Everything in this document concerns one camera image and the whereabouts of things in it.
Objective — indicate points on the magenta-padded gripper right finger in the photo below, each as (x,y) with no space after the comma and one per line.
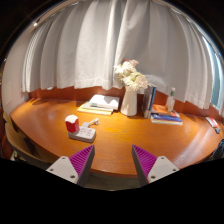
(160,166)

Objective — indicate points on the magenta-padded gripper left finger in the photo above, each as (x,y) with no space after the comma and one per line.
(65,168)

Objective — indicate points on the red and white charger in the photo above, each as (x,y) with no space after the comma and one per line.
(72,125)

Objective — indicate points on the white power strip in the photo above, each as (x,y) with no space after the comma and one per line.
(85,134)

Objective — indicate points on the blue flat book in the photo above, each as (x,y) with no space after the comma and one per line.
(166,119)

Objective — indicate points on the wooden chair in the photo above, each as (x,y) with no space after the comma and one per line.
(16,140)

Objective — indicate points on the orange flat book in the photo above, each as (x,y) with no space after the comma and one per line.
(161,109)

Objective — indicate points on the dark chair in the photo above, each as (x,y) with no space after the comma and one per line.
(218,151)

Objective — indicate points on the yellow flat book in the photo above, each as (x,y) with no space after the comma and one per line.
(90,109)

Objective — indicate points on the clear plastic bottle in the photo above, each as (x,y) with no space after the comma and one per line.
(170,101)

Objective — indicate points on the dark grey upright book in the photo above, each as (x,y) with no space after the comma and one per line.
(146,100)

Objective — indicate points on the small red booklet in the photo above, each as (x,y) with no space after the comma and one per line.
(212,122)

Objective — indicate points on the blue upright book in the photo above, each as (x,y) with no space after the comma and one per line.
(153,98)

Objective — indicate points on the white ceramic vase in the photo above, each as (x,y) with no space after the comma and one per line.
(129,101)

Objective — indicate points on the white flower bouquet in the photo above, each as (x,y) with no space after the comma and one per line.
(131,76)

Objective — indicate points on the glass window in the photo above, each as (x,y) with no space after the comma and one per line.
(217,80)

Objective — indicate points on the white curtain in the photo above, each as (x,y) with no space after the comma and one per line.
(100,43)

